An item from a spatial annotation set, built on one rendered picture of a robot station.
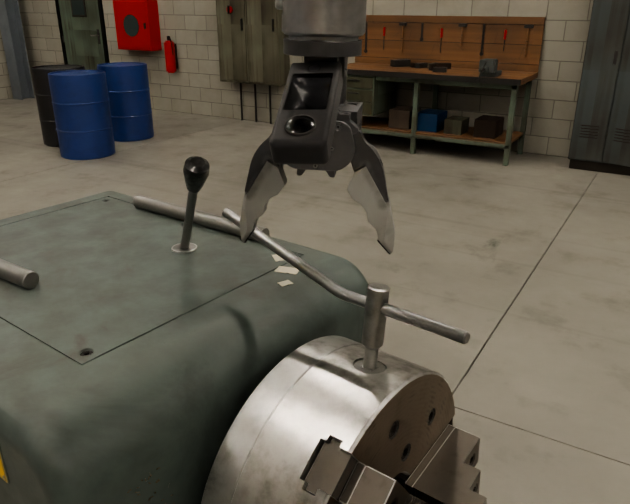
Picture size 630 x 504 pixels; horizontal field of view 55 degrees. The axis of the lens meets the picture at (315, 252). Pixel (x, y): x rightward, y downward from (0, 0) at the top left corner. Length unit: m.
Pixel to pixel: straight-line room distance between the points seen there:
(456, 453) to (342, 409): 0.20
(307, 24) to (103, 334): 0.37
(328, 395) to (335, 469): 0.07
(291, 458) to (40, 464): 0.21
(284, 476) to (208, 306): 0.23
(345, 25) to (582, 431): 2.34
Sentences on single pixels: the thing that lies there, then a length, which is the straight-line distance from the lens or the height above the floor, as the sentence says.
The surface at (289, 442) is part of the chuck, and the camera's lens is 0.58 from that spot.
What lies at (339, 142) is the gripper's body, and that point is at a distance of 0.56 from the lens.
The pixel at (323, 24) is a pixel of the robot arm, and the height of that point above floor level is 1.56.
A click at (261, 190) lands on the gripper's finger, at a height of 1.41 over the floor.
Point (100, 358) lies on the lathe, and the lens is 0.64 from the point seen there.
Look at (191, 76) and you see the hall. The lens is 9.53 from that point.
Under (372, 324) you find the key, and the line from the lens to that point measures 0.60.
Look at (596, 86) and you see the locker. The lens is 6.57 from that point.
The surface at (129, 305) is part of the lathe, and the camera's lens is 0.73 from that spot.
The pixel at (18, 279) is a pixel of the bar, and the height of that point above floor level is 1.27.
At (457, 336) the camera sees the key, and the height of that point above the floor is 1.30.
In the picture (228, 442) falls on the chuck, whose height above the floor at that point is 1.19.
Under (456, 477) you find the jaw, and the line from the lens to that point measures 0.71.
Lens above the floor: 1.58
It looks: 23 degrees down
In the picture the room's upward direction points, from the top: straight up
